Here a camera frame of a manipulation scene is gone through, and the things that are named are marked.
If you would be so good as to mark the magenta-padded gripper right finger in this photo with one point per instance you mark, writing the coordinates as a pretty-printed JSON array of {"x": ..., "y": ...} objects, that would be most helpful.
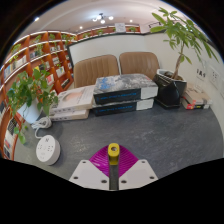
[{"x": 138, "y": 173}]

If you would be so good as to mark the leafy plant in white pot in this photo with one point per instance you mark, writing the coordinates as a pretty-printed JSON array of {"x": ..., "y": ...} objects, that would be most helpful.
[{"x": 30, "y": 111}]

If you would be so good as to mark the orange wooden shelf unit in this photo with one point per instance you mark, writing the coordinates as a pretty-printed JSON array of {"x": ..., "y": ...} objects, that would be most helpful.
[{"x": 20, "y": 63}]

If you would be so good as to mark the white partition with black edge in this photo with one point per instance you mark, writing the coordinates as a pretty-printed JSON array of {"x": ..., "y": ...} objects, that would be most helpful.
[{"x": 100, "y": 46}]

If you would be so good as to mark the round white power strip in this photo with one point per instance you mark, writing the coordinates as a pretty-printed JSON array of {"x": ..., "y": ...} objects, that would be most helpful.
[{"x": 48, "y": 150}]

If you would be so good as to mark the small stack of books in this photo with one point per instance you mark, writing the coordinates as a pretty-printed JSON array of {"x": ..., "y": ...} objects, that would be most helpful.
[{"x": 196, "y": 100}]

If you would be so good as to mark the plain white book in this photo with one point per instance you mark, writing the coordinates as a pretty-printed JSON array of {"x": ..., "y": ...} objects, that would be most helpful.
[{"x": 70, "y": 115}]

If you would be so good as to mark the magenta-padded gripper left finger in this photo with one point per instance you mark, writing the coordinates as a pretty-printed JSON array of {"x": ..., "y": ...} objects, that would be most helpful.
[{"x": 90, "y": 175}]

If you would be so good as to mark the round-bulb ceiling chandelier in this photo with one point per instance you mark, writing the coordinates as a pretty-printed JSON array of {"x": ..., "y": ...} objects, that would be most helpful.
[{"x": 101, "y": 18}]

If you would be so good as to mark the recessed ceiling lights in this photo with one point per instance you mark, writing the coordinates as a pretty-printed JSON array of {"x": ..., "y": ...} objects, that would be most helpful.
[{"x": 36, "y": 19}]

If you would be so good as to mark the white book with pink cover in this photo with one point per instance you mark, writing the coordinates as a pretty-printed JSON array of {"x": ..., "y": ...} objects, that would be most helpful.
[{"x": 73, "y": 98}]

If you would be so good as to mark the tall plant in black pot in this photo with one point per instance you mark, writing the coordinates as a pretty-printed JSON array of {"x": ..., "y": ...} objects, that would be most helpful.
[{"x": 170, "y": 91}]

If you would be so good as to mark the brown padded chair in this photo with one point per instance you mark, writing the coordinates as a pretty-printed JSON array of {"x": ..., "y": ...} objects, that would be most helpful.
[
  {"x": 138, "y": 63},
  {"x": 95, "y": 70}
]

